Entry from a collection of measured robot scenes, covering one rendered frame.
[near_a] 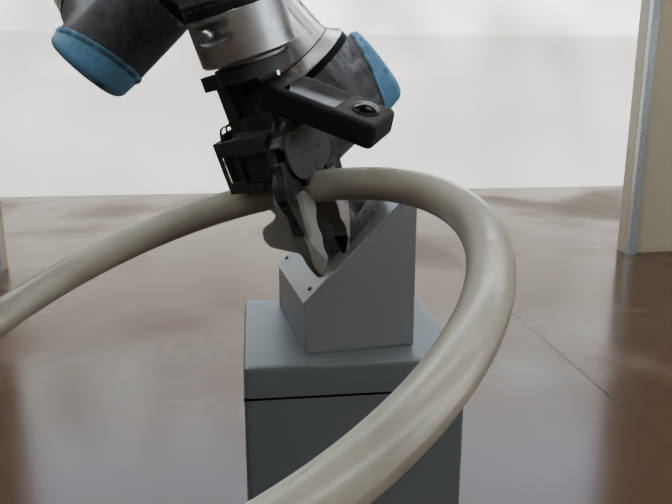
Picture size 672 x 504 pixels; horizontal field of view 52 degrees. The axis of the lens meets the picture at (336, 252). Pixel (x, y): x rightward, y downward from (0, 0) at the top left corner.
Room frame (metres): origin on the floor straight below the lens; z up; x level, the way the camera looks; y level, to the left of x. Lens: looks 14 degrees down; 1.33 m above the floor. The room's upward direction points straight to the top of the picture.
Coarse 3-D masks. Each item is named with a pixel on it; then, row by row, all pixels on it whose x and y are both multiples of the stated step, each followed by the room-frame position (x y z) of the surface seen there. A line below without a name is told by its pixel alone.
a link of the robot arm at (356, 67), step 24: (288, 0) 1.23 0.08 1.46; (312, 24) 1.25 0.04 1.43; (312, 48) 1.23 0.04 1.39; (336, 48) 1.23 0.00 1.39; (360, 48) 1.25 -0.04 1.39; (312, 72) 1.22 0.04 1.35; (336, 72) 1.23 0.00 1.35; (360, 72) 1.24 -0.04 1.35; (384, 72) 1.24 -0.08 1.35; (360, 96) 1.24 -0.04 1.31; (384, 96) 1.25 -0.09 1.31; (336, 144) 1.25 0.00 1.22
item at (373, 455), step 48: (336, 192) 0.63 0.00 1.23; (384, 192) 0.58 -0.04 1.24; (432, 192) 0.52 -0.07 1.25; (144, 240) 0.67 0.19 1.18; (480, 240) 0.42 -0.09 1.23; (48, 288) 0.62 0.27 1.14; (480, 288) 0.36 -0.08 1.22; (0, 336) 0.58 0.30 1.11; (480, 336) 0.33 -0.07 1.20; (432, 384) 0.30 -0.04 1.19; (384, 432) 0.28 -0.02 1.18; (432, 432) 0.28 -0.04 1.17; (288, 480) 0.26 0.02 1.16; (336, 480) 0.26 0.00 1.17; (384, 480) 0.27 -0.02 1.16
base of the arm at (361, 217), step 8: (352, 200) 1.27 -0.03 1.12; (360, 200) 1.27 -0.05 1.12; (368, 200) 1.28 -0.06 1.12; (352, 208) 1.27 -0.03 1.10; (360, 208) 1.27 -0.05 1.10; (368, 208) 1.27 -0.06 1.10; (352, 216) 1.25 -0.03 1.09; (360, 216) 1.25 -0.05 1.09; (368, 216) 1.26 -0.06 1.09; (320, 224) 1.25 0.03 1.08; (328, 224) 1.25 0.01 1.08; (352, 224) 1.25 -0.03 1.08; (360, 224) 1.25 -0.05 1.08; (328, 232) 1.25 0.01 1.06; (352, 232) 1.25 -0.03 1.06; (328, 240) 1.25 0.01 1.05; (328, 248) 1.25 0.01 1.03; (336, 248) 1.25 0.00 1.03
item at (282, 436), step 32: (256, 320) 1.37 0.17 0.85; (416, 320) 1.37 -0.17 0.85; (256, 352) 1.19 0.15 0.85; (288, 352) 1.19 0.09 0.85; (352, 352) 1.19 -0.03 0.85; (384, 352) 1.19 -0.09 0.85; (416, 352) 1.19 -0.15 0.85; (256, 384) 1.12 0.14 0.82; (288, 384) 1.13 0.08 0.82; (320, 384) 1.13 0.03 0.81; (352, 384) 1.14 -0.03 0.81; (384, 384) 1.15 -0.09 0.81; (256, 416) 1.12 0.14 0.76; (288, 416) 1.13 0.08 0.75; (320, 416) 1.13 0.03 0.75; (352, 416) 1.14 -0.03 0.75; (256, 448) 1.12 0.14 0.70; (288, 448) 1.13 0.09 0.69; (320, 448) 1.13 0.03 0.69; (448, 448) 1.16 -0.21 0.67; (256, 480) 1.12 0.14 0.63; (416, 480) 1.15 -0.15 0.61; (448, 480) 1.16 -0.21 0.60
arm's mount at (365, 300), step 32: (384, 224) 1.21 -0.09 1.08; (288, 256) 1.44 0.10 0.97; (352, 256) 1.20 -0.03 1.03; (384, 256) 1.22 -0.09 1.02; (288, 288) 1.35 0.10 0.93; (320, 288) 1.19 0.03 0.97; (352, 288) 1.20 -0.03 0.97; (384, 288) 1.22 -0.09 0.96; (288, 320) 1.35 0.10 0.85; (320, 320) 1.19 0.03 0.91; (352, 320) 1.20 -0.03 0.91; (384, 320) 1.22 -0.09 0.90; (320, 352) 1.19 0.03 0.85
